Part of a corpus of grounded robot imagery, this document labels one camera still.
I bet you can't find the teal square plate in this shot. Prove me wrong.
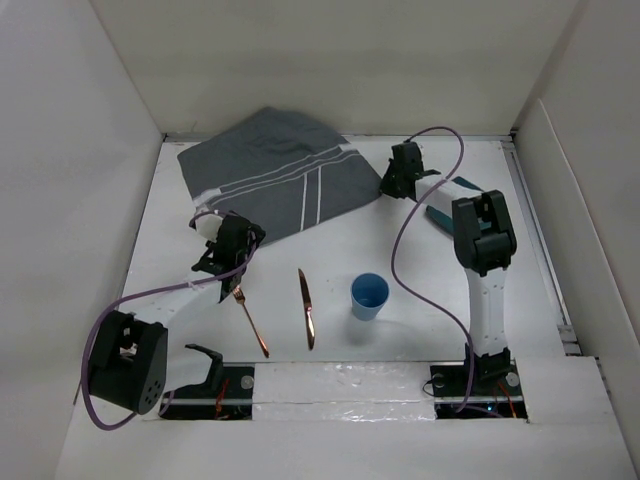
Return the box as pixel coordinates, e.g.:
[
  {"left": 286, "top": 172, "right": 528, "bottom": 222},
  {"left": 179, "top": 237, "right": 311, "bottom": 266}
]
[{"left": 425, "top": 176, "right": 483, "bottom": 237}]

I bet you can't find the grey striped placemat cloth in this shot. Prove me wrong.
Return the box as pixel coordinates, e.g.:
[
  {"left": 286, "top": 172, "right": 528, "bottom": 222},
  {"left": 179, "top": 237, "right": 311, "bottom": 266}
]
[{"left": 177, "top": 107, "right": 381, "bottom": 243}]

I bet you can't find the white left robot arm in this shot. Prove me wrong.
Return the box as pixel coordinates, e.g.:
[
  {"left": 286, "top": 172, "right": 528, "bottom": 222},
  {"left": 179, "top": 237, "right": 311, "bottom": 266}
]
[{"left": 80, "top": 210, "right": 266, "bottom": 431}]

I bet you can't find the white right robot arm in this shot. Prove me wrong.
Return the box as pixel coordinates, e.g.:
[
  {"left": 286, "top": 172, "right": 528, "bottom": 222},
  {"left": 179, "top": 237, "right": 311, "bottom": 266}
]
[{"left": 380, "top": 141, "right": 517, "bottom": 394}]

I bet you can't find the copper fork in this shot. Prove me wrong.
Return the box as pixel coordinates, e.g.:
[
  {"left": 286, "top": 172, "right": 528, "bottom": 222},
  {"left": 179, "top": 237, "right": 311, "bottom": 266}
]
[{"left": 233, "top": 286, "right": 270, "bottom": 359}]

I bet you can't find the copper knife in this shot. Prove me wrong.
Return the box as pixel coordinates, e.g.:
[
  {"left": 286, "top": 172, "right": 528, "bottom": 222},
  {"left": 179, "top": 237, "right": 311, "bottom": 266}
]
[{"left": 298, "top": 269, "right": 316, "bottom": 351}]

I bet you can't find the blue plastic cup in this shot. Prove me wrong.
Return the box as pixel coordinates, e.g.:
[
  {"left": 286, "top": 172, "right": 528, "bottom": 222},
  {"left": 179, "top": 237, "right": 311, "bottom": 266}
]
[{"left": 350, "top": 273, "right": 390, "bottom": 321}]

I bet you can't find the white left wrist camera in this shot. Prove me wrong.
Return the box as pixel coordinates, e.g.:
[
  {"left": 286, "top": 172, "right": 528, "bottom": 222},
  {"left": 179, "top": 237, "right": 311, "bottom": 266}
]
[{"left": 189, "top": 211, "right": 224, "bottom": 242}]

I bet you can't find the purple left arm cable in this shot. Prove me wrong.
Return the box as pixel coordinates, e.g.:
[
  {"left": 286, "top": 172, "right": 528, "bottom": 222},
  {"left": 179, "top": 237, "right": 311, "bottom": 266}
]
[{"left": 79, "top": 212, "right": 261, "bottom": 430}]

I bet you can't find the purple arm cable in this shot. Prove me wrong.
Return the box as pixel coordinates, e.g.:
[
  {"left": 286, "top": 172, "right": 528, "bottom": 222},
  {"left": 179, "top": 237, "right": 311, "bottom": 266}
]
[
  {"left": 390, "top": 125, "right": 482, "bottom": 415},
  {"left": 79, "top": 212, "right": 261, "bottom": 430}
]

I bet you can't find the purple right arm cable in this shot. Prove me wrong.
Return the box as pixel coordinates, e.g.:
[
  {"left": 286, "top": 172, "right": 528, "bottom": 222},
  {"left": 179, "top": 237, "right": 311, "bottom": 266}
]
[{"left": 390, "top": 125, "right": 482, "bottom": 415}]

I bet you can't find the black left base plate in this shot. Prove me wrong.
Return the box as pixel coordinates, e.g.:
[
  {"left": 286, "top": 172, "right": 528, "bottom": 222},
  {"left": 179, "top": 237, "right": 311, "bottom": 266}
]
[{"left": 160, "top": 363, "right": 255, "bottom": 421}]

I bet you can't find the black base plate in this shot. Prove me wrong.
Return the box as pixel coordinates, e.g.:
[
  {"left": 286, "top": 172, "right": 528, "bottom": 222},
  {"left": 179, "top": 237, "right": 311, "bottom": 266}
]
[
  {"left": 422, "top": 363, "right": 528, "bottom": 420},
  {"left": 160, "top": 363, "right": 255, "bottom": 421}
]

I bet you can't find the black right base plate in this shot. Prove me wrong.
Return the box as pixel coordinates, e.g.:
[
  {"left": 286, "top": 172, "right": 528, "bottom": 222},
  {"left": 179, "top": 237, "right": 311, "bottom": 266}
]
[{"left": 422, "top": 363, "right": 528, "bottom": 420}]

